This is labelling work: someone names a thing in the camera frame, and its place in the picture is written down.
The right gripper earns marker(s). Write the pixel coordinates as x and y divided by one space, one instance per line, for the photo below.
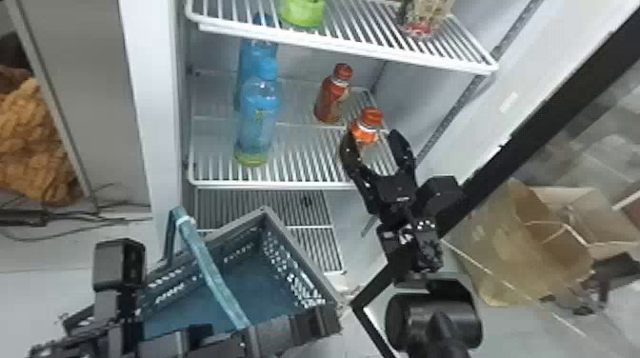
396 197

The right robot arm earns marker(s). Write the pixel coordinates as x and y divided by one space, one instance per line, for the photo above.
430 320

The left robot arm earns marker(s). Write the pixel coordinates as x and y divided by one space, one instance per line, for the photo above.
107 337

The orange bottle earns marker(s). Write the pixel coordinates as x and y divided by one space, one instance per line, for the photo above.
367 127
329 97

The blue bottle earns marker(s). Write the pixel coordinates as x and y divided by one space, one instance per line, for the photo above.
252 55
257 120

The red snack packet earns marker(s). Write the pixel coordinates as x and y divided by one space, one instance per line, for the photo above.
424 15

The cardboard box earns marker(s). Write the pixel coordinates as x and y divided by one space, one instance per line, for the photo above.
595 215
520 250

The green bottle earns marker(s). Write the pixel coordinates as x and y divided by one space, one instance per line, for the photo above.
301 11

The blue basket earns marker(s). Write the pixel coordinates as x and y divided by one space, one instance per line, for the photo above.
260 290

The fridge door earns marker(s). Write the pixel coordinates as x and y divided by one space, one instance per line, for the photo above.
550 117

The white fridge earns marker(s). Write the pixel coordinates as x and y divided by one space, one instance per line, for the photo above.
155 100

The brown cloth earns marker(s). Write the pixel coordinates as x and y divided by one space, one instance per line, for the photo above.
30 145

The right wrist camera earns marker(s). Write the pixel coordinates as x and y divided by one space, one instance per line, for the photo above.
442 202

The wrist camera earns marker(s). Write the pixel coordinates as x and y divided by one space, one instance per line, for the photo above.
119 264
442 202

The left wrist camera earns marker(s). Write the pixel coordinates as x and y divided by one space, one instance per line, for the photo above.
119 264

